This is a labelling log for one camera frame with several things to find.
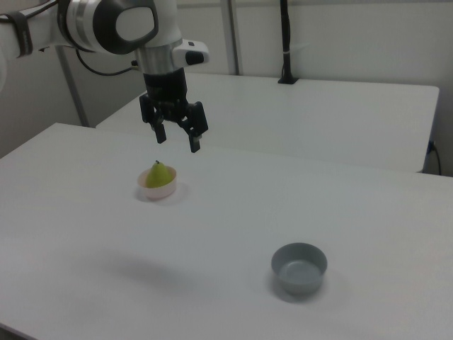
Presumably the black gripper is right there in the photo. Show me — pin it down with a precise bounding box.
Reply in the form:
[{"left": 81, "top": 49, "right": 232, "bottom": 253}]
[{"left": 139, "top": 68, "right": 210, "bottom": 154}]

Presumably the green pear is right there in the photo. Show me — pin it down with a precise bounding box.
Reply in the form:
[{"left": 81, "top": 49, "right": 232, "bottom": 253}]
[{"left": 145, "top": 159, "right": 171, "bottom": 188}]

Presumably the pink plastic bowl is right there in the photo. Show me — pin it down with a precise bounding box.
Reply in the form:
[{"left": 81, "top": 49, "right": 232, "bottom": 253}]
[{"left": 137, "top": 166, "right": 178, "bottom": 201}]

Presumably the grey plastic bowl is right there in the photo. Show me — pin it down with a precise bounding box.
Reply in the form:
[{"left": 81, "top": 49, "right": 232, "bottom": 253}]
[{"left": 270, "top": 242, "right": 328, "bottom": 295}]

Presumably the white table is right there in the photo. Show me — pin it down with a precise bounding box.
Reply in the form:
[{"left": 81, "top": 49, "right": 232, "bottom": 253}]
[{"left": 94, "top": 72, "right": 441, "bottom": 174}]

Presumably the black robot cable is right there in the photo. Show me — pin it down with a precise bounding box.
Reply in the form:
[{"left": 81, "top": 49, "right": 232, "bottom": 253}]
[{"left": 0, "top": 0, "right": 143, "bottom": 77}]

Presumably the grey wide partition post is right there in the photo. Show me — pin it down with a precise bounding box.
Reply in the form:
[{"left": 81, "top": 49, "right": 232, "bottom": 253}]
[{"left": 219, "top": 0, "right": 246, "bottom": 77}]

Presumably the grey slim partition post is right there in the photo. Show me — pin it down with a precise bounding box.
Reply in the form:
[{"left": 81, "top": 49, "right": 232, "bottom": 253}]
[{"left": 55, "top": 45, "right": 90, "bottom": 128}]

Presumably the black pole with cables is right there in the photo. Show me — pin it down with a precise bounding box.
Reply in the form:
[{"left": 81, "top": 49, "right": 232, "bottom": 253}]
[{"left": 277, "top": 0, "right": 300, "bottom": 85}]

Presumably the black cable with blue plug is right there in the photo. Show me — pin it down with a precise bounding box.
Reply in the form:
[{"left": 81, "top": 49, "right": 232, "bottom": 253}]
[{"left": 426, "top": 140, "right": 444, "bottom": 176}]

